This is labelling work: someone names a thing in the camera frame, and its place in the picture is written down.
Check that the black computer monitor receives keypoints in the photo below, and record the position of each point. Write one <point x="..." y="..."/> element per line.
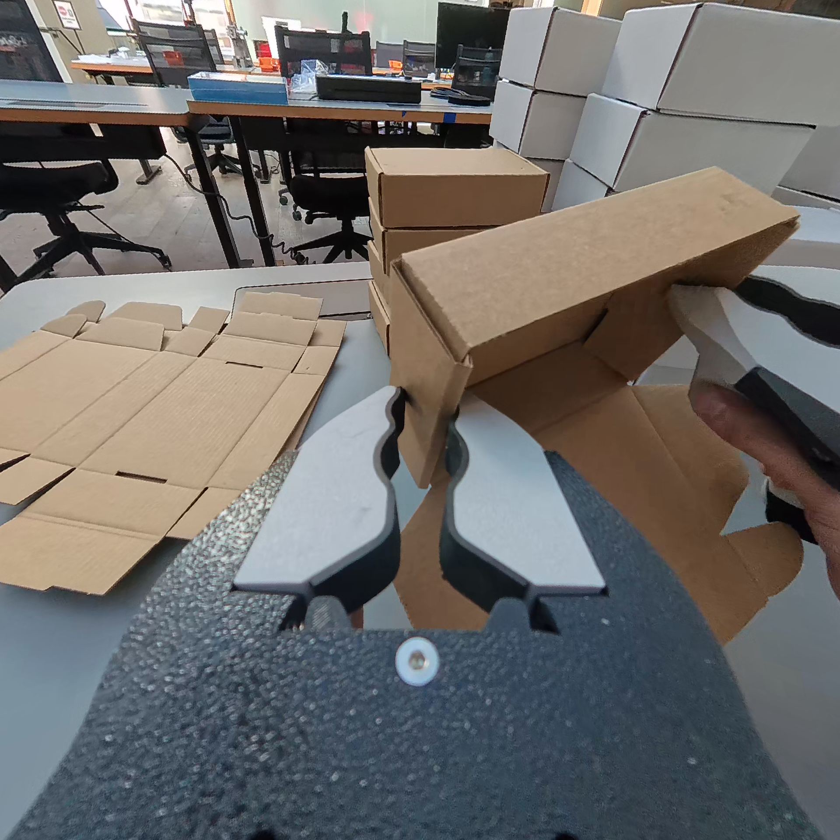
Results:
<point x="469" y="33"/>

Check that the clear plastic bag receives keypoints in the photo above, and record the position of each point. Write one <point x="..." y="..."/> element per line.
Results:
<point x="307" y="75"/>

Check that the person's right hand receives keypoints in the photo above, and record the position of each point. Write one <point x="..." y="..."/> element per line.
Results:
<point x="735" y="423"/>

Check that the brown cardboard box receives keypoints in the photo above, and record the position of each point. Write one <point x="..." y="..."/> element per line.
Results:
<point x="459" y="190"/>
<point x="379" y="269"/>
<point x="379" y="315"/>
<point x="407" y="239"/>
<point x="558" y="275"/>

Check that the flat brown cardboard sheet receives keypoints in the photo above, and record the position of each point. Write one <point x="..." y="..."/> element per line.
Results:
<point x="275" y="305"/>
<point x="164" y="407"/>

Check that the white and red sign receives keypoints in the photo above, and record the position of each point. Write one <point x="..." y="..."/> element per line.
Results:
<point x="65" y="14"/>

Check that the black display board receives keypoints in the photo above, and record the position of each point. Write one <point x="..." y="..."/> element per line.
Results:
<point x="26" y="39"/>

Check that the blue flat box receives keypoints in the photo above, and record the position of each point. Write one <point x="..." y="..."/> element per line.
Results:
<point x="236" y="88"/>

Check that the grey desk with black legs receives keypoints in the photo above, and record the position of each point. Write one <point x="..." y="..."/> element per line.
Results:
<point x="79" y="98"/>

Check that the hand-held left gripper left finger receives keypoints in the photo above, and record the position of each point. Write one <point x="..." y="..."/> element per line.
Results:
<point x="321" y="512"/>

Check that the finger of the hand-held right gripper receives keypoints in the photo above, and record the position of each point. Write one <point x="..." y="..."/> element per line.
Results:
<point x="715" y="334"/>
<point x="814" y="285"/>

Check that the black mesh office chair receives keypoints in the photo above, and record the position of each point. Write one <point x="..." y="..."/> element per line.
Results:
<point x="154" y="39"/>
<point x="295" y="46"/>
<point x="476" y="65"/>

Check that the long black case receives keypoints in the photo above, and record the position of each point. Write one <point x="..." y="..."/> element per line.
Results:
<point x="367" y="90"/>

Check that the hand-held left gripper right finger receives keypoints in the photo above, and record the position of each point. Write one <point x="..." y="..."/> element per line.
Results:
<point x="525" y="518"/>

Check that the pile of white cardboard boxes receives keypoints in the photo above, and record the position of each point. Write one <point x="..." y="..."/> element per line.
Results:
<point x="689" y="65"/>

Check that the wood-edged desk with black legs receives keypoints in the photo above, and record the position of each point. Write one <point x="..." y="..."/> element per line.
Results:
<point x="262" y="108"/>

